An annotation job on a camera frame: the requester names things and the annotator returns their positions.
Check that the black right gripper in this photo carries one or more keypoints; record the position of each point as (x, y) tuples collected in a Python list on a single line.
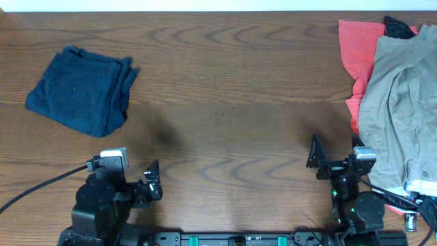
[(336, 167)]

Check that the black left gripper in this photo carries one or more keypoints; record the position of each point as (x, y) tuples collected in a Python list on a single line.
[(144, 190)]

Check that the navy blue shorts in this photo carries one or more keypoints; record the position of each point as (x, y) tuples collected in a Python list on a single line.
[(84, 91)]

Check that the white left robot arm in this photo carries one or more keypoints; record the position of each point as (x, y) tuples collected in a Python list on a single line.
[(104, 202)]

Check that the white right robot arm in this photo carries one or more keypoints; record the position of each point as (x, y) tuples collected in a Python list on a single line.
[(359, 214)]

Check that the khaki grey shirt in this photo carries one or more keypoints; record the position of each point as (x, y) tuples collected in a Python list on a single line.
[(397, 115)]

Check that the multicoloured garment at edge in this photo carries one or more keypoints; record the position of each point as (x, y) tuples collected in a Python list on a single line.
[(412, 206)]

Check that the coral red garment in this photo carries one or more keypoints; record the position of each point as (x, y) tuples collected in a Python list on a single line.
[(357, 41)]

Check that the black garment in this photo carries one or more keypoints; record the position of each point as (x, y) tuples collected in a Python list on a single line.
[(394, 28)]

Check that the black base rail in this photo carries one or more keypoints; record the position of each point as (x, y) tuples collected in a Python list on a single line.
[(239, 239)]

